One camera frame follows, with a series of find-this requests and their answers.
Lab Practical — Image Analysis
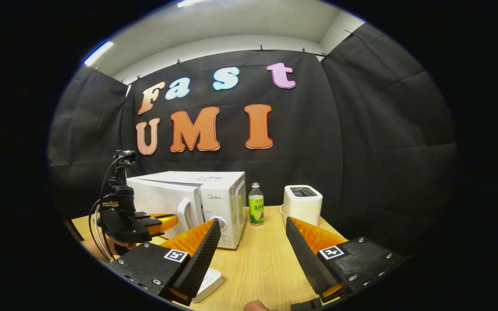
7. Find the green label drink bottle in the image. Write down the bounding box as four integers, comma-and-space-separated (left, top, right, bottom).
248, 182, 265, 226

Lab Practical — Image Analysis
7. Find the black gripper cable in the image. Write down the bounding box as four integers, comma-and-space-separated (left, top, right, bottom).
88, 150, 137, 262

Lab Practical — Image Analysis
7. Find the black backdrop cloth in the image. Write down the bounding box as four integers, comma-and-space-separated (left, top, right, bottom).
47, 22, 457, 255

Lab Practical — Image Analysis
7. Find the white microwave oven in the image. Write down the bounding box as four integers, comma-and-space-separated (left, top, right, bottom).
126, 171, 247, 250

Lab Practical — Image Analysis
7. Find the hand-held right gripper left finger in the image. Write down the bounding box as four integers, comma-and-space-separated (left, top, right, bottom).
107, 218, 222, 306

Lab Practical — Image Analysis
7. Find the white rectangular dish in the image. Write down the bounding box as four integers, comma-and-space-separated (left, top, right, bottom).
192, 268, 225, 304

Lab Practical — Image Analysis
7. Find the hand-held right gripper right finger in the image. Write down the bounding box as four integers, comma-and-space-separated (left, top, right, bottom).
285, 216, 407, 303

